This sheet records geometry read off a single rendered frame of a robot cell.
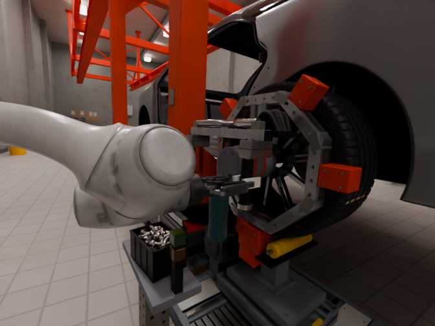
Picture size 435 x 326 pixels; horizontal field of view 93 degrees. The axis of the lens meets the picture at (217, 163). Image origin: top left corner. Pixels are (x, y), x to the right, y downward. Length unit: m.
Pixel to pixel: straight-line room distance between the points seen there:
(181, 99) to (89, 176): 0.91
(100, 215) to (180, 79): 0.88
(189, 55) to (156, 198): 1.03
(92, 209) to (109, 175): 0.15
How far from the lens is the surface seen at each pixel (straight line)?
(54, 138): 0.30
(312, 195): 0.73
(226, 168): 0.78
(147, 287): 0.83
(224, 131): 0.71
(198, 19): 1.30
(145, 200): 0.25
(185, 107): 1.15
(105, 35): 6.96
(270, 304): 1.13
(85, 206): 0.41
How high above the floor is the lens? 0.97
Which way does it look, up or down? 9 degrees down
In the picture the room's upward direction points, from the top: 3 degrees clockwise
